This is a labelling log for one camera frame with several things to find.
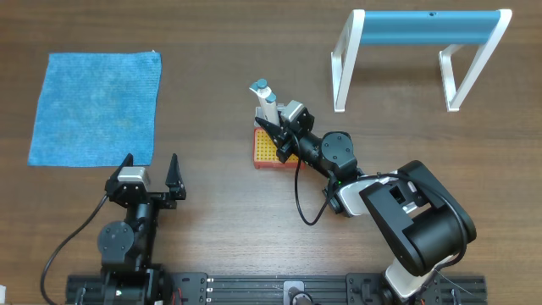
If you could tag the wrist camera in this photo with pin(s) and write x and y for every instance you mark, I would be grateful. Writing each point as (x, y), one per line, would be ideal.
(133, 175)
(293, 111)

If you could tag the blue cloth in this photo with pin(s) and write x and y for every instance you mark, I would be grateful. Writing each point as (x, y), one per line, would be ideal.
(95, 110)

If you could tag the white and blue stand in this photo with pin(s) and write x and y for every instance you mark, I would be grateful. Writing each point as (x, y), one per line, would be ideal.
(427, 27)

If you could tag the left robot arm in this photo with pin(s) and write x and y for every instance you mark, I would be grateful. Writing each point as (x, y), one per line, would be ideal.
(116, 242)

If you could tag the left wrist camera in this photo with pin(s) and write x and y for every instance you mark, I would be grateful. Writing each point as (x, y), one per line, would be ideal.
(133, 175)

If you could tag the white pipette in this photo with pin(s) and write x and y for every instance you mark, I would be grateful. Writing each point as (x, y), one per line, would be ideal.
(267, 103)

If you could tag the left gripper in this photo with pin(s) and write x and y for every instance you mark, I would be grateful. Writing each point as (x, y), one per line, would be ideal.
(158, 200)

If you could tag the red and yellow tip box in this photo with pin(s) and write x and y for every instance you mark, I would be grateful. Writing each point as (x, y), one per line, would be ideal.
(264, 153)

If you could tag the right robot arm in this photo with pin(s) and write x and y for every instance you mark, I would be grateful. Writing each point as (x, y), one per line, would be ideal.
(432, 237)

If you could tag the mounting rail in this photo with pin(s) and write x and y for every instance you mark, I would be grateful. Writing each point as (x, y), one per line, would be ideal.
(254, 289)

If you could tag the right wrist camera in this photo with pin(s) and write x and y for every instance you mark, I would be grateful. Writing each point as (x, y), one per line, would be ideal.
(293, 111)

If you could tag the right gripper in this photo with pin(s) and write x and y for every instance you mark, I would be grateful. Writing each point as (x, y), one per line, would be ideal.
(305, 123)

